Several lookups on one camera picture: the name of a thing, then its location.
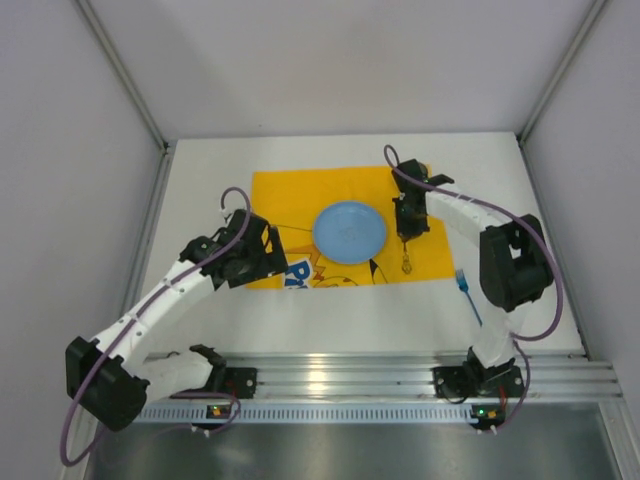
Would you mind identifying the gold spoon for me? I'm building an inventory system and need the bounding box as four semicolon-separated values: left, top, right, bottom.
402;241;413;275

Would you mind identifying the yellow cloth placemat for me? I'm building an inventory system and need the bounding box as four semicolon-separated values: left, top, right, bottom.
249;167;454;290

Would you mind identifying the blue plate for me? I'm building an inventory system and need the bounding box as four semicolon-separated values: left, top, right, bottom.
312;201;387;265

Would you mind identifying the blue fork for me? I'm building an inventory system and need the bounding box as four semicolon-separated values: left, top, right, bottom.
455;269;483;326

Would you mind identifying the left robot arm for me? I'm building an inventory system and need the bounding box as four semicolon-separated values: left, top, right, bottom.
65;209;288;432

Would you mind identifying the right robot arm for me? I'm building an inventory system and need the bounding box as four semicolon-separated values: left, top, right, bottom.
385;146;563;395

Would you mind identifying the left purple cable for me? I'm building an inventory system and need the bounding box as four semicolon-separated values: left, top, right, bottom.
59;187;251;467

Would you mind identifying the purple cable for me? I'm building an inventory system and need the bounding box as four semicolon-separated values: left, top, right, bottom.
59;187;251;467
383;144;564;434

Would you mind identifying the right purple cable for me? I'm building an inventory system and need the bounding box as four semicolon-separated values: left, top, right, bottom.
383;144;564;434

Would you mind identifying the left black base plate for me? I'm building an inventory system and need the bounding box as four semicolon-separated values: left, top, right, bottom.
171;367;258;400

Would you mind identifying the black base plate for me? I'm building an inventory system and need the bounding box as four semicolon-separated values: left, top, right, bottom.
171;367;258;400
433;366;525;401

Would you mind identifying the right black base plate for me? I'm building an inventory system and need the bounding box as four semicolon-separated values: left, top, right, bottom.
433;366;525;401

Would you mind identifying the perforated cable duct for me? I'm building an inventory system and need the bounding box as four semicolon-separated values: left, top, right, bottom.
136;401;502;425

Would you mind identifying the aluminium mounting rail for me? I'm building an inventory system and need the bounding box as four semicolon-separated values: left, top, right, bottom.
79;349;624;404

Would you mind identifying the right aluminium frame post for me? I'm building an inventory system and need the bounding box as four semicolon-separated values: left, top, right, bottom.
516;0;611;147

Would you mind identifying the aluminium frame post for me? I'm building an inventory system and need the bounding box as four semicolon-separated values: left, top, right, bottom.
71;0;169;153
516;0;611;147

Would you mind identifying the left aluminium frame post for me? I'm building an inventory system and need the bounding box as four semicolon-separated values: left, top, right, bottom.
71;0;169;153

